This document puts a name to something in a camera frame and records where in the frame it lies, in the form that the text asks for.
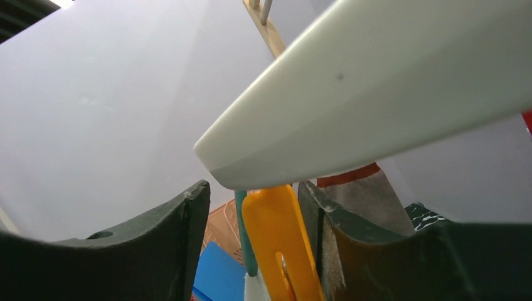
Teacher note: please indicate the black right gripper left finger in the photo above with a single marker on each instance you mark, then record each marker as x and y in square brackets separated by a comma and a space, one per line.
[153, 256]

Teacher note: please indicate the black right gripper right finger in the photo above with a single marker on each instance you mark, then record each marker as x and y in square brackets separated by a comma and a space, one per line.
[359, 260]

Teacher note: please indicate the white sock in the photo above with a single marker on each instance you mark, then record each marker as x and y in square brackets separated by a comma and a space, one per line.
[255, 288]

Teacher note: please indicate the grey sock brown stripes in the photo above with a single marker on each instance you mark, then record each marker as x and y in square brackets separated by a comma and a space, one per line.
[367, 192]

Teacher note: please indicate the red bear sock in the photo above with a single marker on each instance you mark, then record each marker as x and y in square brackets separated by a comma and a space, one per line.
[527, 117]

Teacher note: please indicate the white round clip hanger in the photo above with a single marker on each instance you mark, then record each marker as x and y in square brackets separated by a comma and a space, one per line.
[371, 79]

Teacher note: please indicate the peach mesh file rack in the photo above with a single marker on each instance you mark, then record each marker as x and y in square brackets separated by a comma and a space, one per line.
[222, 229]

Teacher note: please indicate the teal clothes peg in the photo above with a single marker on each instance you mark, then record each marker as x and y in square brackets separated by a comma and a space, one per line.
[249, 258]

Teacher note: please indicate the orange clothes peg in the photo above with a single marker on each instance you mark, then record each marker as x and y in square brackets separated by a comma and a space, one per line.
[278, 236]

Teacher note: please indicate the wooden hanging rack frame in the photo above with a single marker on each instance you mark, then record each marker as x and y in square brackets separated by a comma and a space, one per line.
[259, 12]

